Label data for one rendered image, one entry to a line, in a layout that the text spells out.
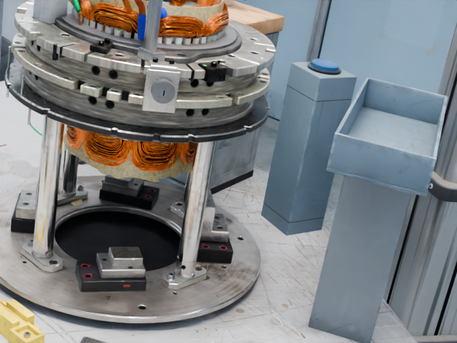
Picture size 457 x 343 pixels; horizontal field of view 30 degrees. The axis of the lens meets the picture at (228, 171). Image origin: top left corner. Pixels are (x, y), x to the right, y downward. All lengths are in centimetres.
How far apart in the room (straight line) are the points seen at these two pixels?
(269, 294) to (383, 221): 21
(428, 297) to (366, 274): 30
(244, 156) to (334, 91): 26
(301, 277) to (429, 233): 21
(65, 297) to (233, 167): 48
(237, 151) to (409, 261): 33
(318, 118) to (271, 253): 21
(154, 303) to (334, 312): 22
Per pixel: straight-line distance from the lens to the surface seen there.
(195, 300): 106
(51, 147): 103
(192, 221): 105
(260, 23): 134
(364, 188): 100
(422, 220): 129
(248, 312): 110
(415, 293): 133
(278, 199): 131
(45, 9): 103
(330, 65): 124
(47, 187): 105
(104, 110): 96
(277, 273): 120
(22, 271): 108
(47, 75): 97
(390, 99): 114
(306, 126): 124
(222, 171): 139
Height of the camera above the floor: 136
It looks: 23 degrees down
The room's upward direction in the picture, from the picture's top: 10 degrees clockwise
